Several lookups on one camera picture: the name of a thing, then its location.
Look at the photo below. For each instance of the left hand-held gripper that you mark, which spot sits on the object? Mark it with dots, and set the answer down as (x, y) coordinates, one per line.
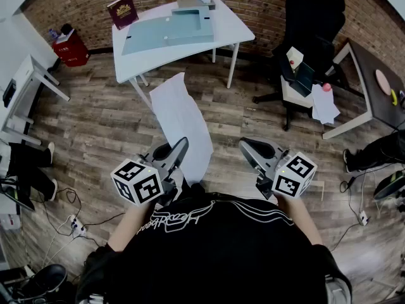
(139, 182)

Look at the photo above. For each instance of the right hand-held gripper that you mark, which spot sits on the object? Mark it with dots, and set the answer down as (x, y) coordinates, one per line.
(294, 176)

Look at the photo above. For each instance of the light blue box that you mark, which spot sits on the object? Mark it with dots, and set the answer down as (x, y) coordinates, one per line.
(158, 32)

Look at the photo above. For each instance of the person's left forearm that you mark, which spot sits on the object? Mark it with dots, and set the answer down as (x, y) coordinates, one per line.
(126, 230)

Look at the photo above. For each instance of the person's right forearm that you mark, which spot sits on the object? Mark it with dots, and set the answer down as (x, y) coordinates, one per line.
(300, 220)

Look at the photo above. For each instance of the loose white paper sheets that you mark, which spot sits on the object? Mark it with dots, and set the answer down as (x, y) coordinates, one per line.
(324, 106)

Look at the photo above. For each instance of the dark green box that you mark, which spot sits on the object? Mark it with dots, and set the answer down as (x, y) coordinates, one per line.
(303, 78)

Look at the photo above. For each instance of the pink ball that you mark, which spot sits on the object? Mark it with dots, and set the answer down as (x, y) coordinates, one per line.
(326, 87)

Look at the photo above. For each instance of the cream cube box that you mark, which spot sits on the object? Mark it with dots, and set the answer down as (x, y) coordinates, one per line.
(295, 55)

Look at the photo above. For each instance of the person's black printed shirt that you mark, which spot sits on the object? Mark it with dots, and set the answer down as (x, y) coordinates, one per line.
(215, 258)

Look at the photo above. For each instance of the white power strip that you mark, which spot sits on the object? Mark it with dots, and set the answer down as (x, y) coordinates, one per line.
(364, 218)
(77, 226)

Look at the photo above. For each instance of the black green striped object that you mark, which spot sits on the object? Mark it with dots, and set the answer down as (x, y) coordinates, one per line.
(389, 185)

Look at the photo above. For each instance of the red box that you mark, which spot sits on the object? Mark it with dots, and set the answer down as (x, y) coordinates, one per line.
(71, 51)

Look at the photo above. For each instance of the black office chair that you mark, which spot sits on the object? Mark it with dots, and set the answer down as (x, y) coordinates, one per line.
(316, 21)

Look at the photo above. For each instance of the pink round plate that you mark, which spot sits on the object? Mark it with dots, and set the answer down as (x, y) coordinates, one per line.
(383, 81)

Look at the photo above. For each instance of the yellow banana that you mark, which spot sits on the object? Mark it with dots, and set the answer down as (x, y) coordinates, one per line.
(394, 97)

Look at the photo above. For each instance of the maroon hardcover book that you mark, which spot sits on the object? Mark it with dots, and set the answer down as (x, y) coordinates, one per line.
(123, 13)

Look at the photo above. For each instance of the small white box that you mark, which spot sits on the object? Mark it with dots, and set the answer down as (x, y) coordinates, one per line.
(64, 36)

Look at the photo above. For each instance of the clear water bottle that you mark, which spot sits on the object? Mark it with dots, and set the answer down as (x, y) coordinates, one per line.
(53, 34)

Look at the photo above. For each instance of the black device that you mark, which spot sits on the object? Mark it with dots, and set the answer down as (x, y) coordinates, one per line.
(9, 92)

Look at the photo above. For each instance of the black padded seat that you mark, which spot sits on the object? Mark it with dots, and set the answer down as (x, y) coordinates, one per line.
(50, 279)

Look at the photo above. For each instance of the dark table with white frame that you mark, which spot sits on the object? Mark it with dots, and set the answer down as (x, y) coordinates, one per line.
(373, 90)

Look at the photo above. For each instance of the white shelving frame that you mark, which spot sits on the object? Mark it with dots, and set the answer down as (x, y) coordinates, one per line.
(23, 81)

